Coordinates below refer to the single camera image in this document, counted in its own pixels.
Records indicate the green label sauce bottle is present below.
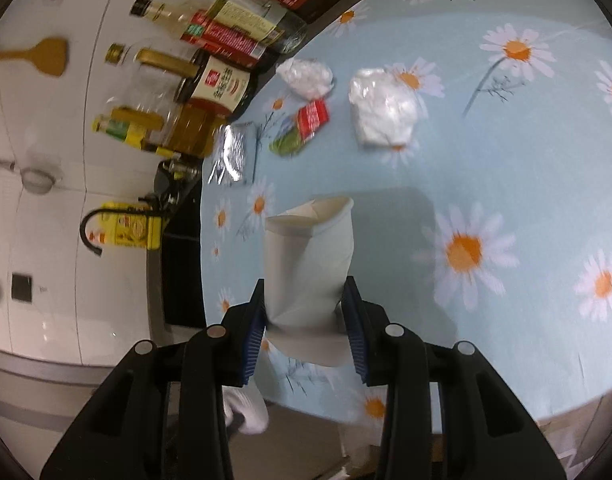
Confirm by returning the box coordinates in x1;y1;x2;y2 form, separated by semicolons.
92;115;183;157

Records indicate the clear bottle yellow cap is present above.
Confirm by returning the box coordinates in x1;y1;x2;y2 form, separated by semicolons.
142;0;309;55

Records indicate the black curved faucet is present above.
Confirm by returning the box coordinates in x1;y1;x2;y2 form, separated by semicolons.
80;207;161;257

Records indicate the wooden spatula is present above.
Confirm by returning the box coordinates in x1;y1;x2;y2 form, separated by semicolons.
0;36;69;78

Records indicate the dark soy sauce jug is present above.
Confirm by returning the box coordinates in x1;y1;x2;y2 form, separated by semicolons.
105;42;261;113

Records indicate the crumpled silver foil wrapper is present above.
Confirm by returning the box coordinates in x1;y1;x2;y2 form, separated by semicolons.
207;121;259;187

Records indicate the white paper cup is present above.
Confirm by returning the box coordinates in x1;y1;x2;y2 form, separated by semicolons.
262;196;355;369

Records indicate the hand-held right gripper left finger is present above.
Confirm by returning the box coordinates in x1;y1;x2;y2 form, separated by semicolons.
40;280;267;480

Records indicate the blue daisy print tablecloth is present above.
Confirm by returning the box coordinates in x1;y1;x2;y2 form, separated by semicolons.
200;0;612;441

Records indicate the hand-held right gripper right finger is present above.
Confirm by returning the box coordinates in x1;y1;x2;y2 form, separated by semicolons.
342;276;569;480

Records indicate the red and green wrapper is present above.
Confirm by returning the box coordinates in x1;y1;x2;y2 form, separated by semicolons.
268;100;333;157

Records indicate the yellow dish soap bottle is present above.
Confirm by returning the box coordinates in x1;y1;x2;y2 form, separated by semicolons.
88;201;164;252

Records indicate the black square wall plate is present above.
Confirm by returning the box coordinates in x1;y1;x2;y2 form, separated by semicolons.
10;272;33;302

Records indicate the white towel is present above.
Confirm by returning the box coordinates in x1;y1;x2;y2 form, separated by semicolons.
348;66;419;148

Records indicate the crumpled white tissue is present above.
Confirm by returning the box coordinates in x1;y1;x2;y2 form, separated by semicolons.
276;57;335;100

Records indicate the black kitchen sink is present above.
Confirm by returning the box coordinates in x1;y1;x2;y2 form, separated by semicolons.
147;180;207;333

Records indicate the red label black cap bottle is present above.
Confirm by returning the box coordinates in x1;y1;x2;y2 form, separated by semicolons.
131;0;269;70

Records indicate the large clear oil jug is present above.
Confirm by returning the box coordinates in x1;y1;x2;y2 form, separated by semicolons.
108;67;229;158

